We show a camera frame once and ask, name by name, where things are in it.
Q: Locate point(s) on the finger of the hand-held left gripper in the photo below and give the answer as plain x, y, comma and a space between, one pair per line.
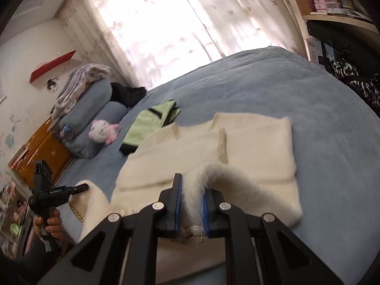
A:
80, 188

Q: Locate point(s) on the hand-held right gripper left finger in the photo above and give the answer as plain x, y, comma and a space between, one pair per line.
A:
177, 202

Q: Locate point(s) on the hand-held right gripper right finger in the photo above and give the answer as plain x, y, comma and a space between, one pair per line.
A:
204, 213

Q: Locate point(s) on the cream fluffy cardigan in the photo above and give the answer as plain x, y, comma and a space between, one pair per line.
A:
252, 154

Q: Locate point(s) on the person's left forearm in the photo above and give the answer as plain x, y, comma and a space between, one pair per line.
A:
26, 264

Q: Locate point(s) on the person's left hand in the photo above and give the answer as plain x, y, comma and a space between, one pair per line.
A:
55, 224

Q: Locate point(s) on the colourful toy clutter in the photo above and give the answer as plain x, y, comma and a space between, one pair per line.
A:
13, 213

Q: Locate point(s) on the wooden bedside cabinet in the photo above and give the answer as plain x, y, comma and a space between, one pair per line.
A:
44, 148

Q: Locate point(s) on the pink white plush toy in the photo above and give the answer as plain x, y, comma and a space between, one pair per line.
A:
99, 130

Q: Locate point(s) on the blue pillow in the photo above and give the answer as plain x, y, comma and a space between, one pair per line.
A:
92, 95
112, 111

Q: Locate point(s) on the light green garment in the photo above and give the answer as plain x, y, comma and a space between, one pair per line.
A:
145, 124

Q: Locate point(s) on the black fluffy garment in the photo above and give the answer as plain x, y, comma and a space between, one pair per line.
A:
124, 95

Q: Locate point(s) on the folded patterned blanket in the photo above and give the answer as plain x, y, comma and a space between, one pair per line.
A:
80, 77

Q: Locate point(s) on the blue bed blanket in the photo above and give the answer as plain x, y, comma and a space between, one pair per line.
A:
267, 80

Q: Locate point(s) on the floral sheer curtain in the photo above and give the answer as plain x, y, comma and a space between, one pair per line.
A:
133, 20
252, 6

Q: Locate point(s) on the white carton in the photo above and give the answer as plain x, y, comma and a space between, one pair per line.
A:
314, 47

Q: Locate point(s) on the black white patterned cloth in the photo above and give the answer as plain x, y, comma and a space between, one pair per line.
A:
365, 86

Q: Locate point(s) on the wooden shelf unit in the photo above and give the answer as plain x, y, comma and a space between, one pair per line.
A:
299, 6

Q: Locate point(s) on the black bag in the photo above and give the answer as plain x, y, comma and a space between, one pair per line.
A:
350, 35

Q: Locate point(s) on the loose papers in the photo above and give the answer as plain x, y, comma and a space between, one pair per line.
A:
350, 13

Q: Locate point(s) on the colourful printed box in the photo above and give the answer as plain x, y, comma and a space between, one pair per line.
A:
347, 4

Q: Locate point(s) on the cartoon face wall sticker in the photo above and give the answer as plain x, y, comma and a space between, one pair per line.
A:
51, 85

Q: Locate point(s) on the red wall shelf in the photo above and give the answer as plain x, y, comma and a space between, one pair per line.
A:
50, 65

